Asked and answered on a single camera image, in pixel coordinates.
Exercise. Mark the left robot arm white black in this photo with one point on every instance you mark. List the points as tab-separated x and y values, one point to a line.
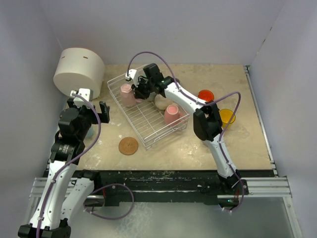
56	209

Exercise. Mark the coral pink mug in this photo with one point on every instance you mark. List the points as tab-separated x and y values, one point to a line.
173	115

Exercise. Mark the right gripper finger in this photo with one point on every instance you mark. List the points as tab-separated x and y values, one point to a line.
137	93
143	94

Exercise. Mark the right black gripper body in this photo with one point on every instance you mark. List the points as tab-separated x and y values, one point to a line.
143	85

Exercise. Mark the orange cup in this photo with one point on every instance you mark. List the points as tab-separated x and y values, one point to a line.
206	95

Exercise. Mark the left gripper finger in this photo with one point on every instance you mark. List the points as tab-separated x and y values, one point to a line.
70	103
104	114

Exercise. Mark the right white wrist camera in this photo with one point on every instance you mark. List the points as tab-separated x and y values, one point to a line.
132	75

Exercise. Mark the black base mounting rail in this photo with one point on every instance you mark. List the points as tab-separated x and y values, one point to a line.
184	186

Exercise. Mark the large white cylindrical container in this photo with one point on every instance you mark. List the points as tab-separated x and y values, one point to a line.
79	68

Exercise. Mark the beige round mug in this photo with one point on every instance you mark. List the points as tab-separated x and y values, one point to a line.
161	102

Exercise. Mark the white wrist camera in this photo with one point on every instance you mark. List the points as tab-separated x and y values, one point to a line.
82	97
132	75

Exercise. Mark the light blue mug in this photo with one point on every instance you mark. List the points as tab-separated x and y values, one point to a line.
90	133

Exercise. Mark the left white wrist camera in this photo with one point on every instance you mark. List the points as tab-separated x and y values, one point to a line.
82	97

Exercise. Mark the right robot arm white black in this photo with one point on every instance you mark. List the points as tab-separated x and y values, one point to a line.
207	123

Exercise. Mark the white wire dish rack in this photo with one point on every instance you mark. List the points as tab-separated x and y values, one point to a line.
145	118

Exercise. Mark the light pink mug white inside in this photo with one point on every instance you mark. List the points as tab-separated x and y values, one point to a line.
127	96

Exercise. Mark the round woven cork coaster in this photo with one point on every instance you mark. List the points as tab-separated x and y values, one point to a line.
128	146

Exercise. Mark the yellow cup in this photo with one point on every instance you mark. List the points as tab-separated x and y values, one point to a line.
227	117

